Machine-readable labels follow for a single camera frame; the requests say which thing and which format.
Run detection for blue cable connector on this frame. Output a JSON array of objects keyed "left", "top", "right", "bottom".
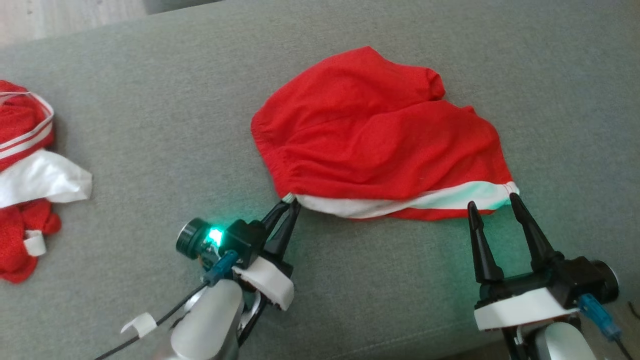
[
  {"left": 578, "top": 293, "right": 624, "bottom": 342},
  {"left": 202, "top": 250, "right": 240, "bottom": 287}
]

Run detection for red shorts with white waistband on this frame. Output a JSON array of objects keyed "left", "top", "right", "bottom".
[{"left": 251, "top": 46, "right": 521, "bottom": 222}]

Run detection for thin black cable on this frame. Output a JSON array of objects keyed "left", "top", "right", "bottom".
[
  {"left": 615, "top": 337, "right": 636, "bottom": 360},
  {"left": 92, "top": 281, "right": 211, "bottom": 360}
]

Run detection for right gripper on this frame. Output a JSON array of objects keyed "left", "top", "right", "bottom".
[{"left": 467, "top": 192, "right": 608, "bottom": 332}]

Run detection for white cable clip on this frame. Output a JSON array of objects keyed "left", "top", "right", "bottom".
[{"left": 120, "top": 312, "right": 158, "bottom": 339}]

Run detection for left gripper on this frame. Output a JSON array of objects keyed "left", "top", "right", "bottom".
[{"left": 220, "top": 198, "right": 302, "bottom": 312}]

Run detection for crumpled red mesh garment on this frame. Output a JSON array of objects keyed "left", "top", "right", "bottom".
[{"left": 0, "top": 198, "right": 63, "bottom": 285}]

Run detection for grey fabric sofa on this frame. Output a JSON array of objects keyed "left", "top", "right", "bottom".
[{"left": 0, "top": 0, "right": 640, "bottom": 360}]

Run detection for red garment with white stripes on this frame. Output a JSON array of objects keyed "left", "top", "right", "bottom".
[{"left": 0, "top": 80, "right": 94, "bottom": 209}]

